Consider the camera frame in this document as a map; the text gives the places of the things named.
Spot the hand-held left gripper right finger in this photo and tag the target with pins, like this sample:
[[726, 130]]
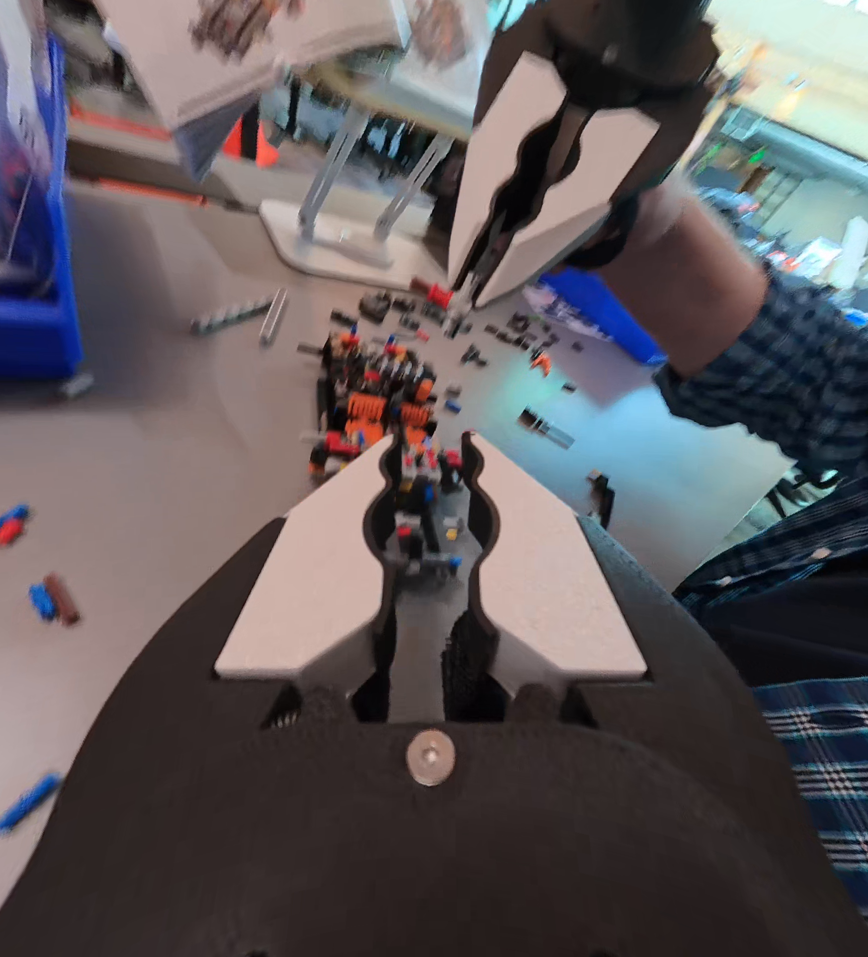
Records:
[[553, 598]]

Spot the orange lego piece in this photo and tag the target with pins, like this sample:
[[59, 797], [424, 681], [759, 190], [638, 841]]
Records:
[[541, 361]]

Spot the clear plastic bag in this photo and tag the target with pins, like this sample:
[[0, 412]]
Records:
[[0, 149]]

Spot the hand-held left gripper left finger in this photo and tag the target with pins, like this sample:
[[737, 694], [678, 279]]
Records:
[[306, 598]]

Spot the long grey lego beam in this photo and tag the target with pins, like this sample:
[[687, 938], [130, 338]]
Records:
[[228, 318], [273, 321]]

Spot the red lego pin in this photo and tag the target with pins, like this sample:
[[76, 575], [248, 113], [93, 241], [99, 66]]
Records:
[[7, 536]]

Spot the blue lego pin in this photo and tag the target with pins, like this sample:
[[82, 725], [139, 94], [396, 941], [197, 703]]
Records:
[[26, 804], [41, 602], [7, 517]]

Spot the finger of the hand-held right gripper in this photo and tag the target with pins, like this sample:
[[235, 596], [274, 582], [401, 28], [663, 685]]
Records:
[[493, 134], [598, 164]]

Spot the lego vehicle chassis model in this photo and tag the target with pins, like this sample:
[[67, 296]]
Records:
[[370, 411]]

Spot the orange object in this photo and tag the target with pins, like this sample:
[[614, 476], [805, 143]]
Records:
[[262, 149]]

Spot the black lego link tan ends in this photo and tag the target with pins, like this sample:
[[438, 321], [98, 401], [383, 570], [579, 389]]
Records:
[[602, 497]]

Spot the brown lego axle connector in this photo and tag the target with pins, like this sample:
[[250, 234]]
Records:
[[63, 602]]

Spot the person's right hand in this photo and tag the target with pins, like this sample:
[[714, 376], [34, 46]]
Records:
[[665, 224]]

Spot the pile of loose lego pieces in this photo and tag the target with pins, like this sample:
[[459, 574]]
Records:
[[378, 306]]

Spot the blue storage bin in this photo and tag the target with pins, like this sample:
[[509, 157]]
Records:
[[628, 329], [15, 336]]

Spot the black lego piece with axle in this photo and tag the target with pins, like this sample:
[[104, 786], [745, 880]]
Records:
[[535, 420]]

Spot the person's dark pants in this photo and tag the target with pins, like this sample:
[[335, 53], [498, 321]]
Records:
[[815, 620]]

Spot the white book stand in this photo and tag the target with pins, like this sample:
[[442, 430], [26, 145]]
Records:
[[329, 247]]

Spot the white instruction booklet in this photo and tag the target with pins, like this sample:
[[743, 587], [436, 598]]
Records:
[[179, 75]]

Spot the person's right forearm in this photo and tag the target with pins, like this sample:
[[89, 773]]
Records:
[[703, 299]]

